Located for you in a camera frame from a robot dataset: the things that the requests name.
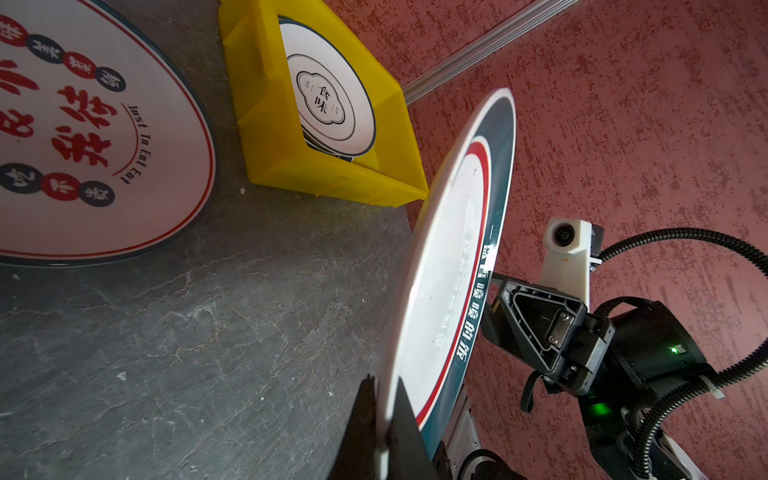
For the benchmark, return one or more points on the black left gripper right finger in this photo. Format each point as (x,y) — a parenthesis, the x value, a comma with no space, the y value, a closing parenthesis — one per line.
(407,454)

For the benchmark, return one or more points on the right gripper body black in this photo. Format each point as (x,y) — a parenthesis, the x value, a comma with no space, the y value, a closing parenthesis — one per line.
(651,353)

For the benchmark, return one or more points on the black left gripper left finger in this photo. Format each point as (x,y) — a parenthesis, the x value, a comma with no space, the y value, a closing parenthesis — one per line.
(355,457)

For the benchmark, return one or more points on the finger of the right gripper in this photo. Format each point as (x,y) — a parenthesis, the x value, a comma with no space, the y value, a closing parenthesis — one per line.
(533,323)

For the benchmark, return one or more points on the green rim plate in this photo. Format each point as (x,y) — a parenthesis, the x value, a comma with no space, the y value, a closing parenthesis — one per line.
(445,279)

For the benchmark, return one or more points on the white plate flower outline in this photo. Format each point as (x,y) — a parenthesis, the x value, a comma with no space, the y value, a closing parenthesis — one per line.
(333,105)

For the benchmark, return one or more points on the cream plate small flowers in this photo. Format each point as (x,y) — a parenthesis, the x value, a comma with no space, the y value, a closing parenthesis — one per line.
(312,143)

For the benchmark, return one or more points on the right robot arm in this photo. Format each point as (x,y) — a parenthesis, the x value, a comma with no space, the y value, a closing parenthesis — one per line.
(616,441)

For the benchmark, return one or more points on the yellow plastic bin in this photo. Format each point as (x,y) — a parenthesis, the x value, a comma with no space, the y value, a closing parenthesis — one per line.
(275,151)

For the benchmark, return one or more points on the white plate red characters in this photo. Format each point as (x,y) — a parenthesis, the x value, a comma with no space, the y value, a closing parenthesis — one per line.
(106,153)

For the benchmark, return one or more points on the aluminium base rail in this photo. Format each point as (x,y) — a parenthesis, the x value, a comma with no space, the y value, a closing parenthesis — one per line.
(460,455)

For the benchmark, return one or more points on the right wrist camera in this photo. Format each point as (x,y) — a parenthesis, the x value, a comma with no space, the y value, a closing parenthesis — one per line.
(572,249)

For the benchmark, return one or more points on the aluminium corner post right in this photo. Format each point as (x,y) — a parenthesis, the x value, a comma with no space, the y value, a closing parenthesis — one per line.
(526,20)

